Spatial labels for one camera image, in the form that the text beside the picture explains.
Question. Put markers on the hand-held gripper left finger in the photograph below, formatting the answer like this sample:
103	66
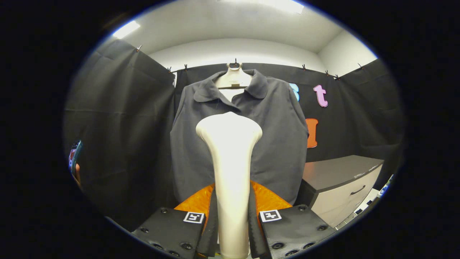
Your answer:
212	230

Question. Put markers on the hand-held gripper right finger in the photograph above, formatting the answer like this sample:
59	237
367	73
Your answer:
256	233

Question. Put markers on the white garment steamer head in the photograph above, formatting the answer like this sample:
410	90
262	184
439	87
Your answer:
231	180

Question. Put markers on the dark grey button shirt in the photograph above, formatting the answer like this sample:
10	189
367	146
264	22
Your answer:
280	144

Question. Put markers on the blue smartphone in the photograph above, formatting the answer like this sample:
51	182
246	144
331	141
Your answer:
75	158

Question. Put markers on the cream clothes hanger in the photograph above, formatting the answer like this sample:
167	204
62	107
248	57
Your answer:
233	79

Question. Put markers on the grey top beige cabinet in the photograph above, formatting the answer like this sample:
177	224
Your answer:
337	172

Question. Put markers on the black backdrop cloth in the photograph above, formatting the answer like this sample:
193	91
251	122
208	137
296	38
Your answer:
122	126

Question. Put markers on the white side table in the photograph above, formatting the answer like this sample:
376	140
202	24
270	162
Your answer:
386	187

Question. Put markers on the narrow ceiling light panel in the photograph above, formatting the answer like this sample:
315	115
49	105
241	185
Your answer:
125	29

